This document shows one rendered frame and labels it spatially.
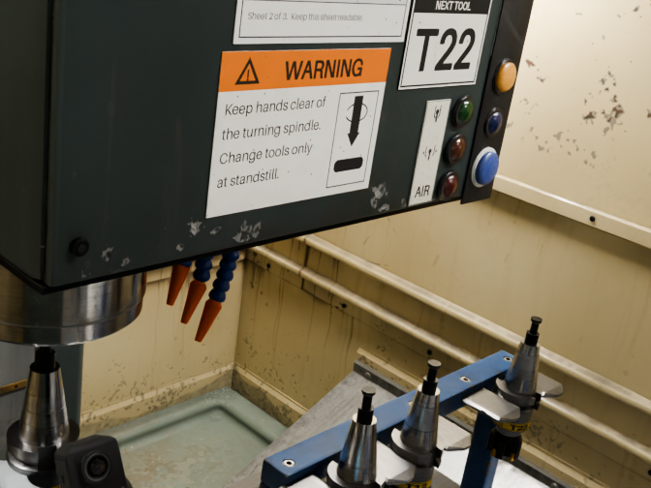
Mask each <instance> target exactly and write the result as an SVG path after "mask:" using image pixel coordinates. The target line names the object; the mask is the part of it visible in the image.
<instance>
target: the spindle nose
mask: <svg viewBox="0 0 651 488"><path fill-rule="evenodd" d="M147 272H148V271H146V272H142V273H139V274H134V275H130V276H125V277H121V278H117V279H112V280H108V281H104V282H100V283H96V284H91V285H87V286H83V287H78V288H74V289H70V290H62V291H58V292H54V293H50V294H45V295H40V294H39V293H37V292H36V291H35V290H33V289H32V288H30V287H29V286H28V285H26V284H25V283H24V282H22V281H21V280H20V279H18V277H17V276H15V275H14V274H13V273H11V272H10V271H9V270H7V269H6V268H5V267H3V266H2V265H1V264H0V341H1V342H5V343H10V344H16V345H23V346H35V347H58V346H70V345H76V344H82V343H87V342H92V341H96V340H99V339H102V338H105V337H108V336H110V335H112V334H114V333H116V332H118V331H120V330H121V329H123V328H125V327H126V326H128V325H129V324H130V323H132V322H133V321H134V320H135V319H136V318H137V317H138V316H139V314H140V312H141V309H142V304H143V297H144V295H145V292H146V285H147Z"/></svg>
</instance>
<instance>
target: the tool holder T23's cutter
mask: <svg viewBox="0 0 651 488"><path fill-rule="evenodd" d="M521 446H522V437H521V434H520V435H519V436H518V437H508V436H505V435H502V434H501V433H499V432H498V431H497V429H496V427H494V428H493V429H492V430H491V431H490V432H489V436H488V440H487V444H486V449H488V450H492V452H491V456H493V457H495V458H498V459H500V460H502V459H503V457H504V456H506V457H510V460H509V461H513V460H516V459H517V458H518V456H519V453H520V449H521Z"/></svg>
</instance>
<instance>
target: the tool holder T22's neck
mask: <svg viewBox="0 0 651 488"><path fill-rule="evenodd" d="M27 476H28V475H27ZM28 479H29V482H31V483H32V484H33V485H35V486H38V487H41V488H54V487H56V486H59V485H60V484H59V480H58V475H57V473H56V470H48V471H41V472H38V477H37V476H28Z"/></svg>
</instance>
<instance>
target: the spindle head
mask: <svg viewBox="0 0 651 488"><path fill-rule="evenodd" d="M412 1H413V0H411V3H410V9H409V14H408V19H407V25H406V31H405V37H404V42H378V43H305V44H233V28H234V18H235V9H236V0H0V264H1V265H2V266H3V267H5V268H6V269H7V270H9V271H10V272H11V273H13V274H14V275H15V276H17V278H18V279H20V280H21V281H22V282H24V283H25V284H26V285H28V286H29V287H30V288H32V289H33V290H35V291H36V292H37V293H39V294H40V295H45V294H50V293H54V292H58V291H62V290H70V289H74V288H78V287H83V286H87V285H91V284H96V283H100V282H104V281H108V280H112V279H117V278H121V277H125V276H130V275H134V274H139V273H142V272H146V271H151V270H155V269H159V268H164V267H168V266H173V265H177V264H180V263H185V262H189V261H193V260H198V259H206V258H210V257H214V256H219V255H223V254H226V253H231V252H235V251H240V250H244V249H248V248H253V247H257V246H262V245H265V244H269V243H274V242H278V241H282V240H287V239H291V238H296V237H300V236H303V235H308V234H312V233H316V232H321V231H325V230H330V229H337V228H342V227H345V226H349V225H354V224H358V223H363V222H367V221H371V220H376V219H380V218H384V217H388V216H392V215H397V214H401V213H405V212H410V211H414V210H418V209H422V208H426V207H431V206H435V205H439V204H444V203H448V202H452V201H457V200H461V196H462V192H463V187H464V182H465V177H466V172H467V168H468V164H469V159H470V154H471V150H472V145H473V140H474V135H475V130H476V127H477V122H478V117H479V112H480V107H481V99H482V94H483V89H484V86H485V81H486V76H487V71H488V66H489V62H490V57H491V51H492V47H493V42H494V37H495V32H496V28H497V23H498V18H499V13H500V10H501V5H502V0H492V2H491V7H490V12H489V17H488V21H487V26H486V31H485V36H484V41H483V45H482V50H481V55H480V63H479V68H478V73H477V78H476V82H475V84H467V85H454V86H440V87H427V88H414V89H400V90H398V89H397V85H398V79H399V74H400V69H401V63H402V57H403V51H404V45H405V41H406V35H407V29H408V23H409V18H410V12H411V7H412ZM349 48H391V52H390V58H389V63H388V69H387V80H386V86H385V91H384V97H383V102H382V108H381V114H380V120H379V126H378V132H377V137H376V143H375V149H374V155H373V161H372V167H371V172H370V178H369V184H368V188H365V189H360V190H355V191H350V192H345V193H340V194H334V195H329V196H324V197H319V198H310V199H305V200H299V201H294V202H289V203H283V204H278V205H273V206H268V207H263V208H258V209H253V210H247V211H242V212H237V213H232V214H227V215H222V216H216V217H211V218H205V211H206V202H207V192H208V182H209V172H210V162H211V152H212V142H213V133H214V123H215V113H216V104H217V94H218V84H219V75H220V65H221V55H222V51H255V50H302V49H349ZM464 95H469V96H471V97H473V99H474V101H475V112H474V115H473V117H472V119H471V121H470V122H469V124H467V125H466V126H465V127H463V128H458V127H456V126H454V124H453V122H452V111H453V108H454V106H455V104H456V102H457V101H458V100H459V99H460V98H461V97H462V96H464ZM447 99H451V101H450V106H449V115H448V120H447V125H446V129H445V134H444V139H443V144H442V149H441V155H440V160H439V165H438V169H437V174H436V179H435V184H434V189H433V194H432V199H431V201H428V202H424V203H419V204H415V205H410V206H409V205H408V200H409V194H410V190H411V184H412V179H413V174H414V168H415V163H416V158H417V153H418V148H419V138H420V133H421V127H422V122H423V117H424V112H425V107H426V102H427V101H436V100H447ZM458 133H460V134H463V135H464V136H465V137H466V138H467V149H466V153H465V155H464V157H463V158H462V160H461V161H460V162H459V163H458V164H456V165H454V166H452V165H449V164H448V163H447V162H446V158H445V150H446V146H447V144H448V142H449V140H450V138H451V137H452V136H454V135H455V134H458ZM449 170H455V171H457V173H458V175H459V180H460V181H459V187H458V190H457V192H456V194H455V195H454V196H453V198H451V199H450V200H448V201H442V200H440V199H439V197H438V192H437V190H438V185H439V182H440V180H441V178H442V176H443V175H444V174H445V173H446V172H447V171H449Z"/></svg>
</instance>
